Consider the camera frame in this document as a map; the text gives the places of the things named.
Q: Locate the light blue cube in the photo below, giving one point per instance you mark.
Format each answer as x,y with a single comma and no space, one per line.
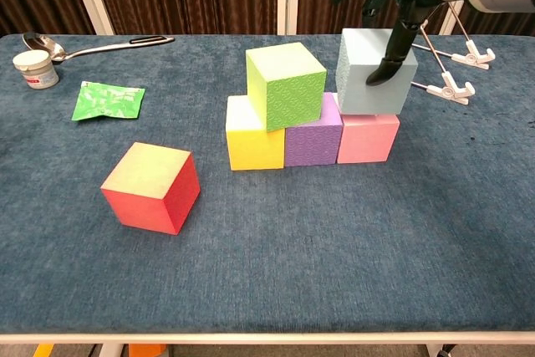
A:
368,95

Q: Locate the pink cube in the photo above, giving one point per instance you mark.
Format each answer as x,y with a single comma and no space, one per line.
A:
365,141

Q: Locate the green cube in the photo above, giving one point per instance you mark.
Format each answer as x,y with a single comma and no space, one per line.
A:
292,102

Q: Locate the yellow cube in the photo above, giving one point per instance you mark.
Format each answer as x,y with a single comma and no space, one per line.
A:
255,148

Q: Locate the purple cube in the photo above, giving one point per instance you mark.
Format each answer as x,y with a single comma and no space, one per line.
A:
311,144

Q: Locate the red cube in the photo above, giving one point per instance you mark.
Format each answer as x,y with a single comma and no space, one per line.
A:
142,190

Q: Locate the blue table mat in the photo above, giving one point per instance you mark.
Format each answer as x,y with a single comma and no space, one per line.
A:
292,269

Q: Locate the green foil packet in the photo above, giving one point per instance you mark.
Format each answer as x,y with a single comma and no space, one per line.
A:
108,100

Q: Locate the metal ladle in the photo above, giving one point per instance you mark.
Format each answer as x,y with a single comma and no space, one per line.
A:
42,44

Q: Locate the small white jar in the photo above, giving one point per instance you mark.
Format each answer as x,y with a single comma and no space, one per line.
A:
35,70

